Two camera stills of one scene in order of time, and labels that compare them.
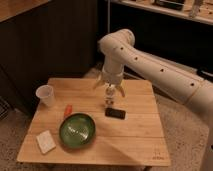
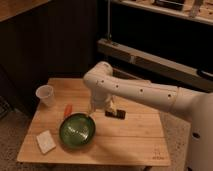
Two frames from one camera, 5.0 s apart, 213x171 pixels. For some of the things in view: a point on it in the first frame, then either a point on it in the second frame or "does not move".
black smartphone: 114,113 does not move
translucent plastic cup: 46,95 does not move
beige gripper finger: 121,90 to 112,107
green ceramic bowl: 77,130 does not move
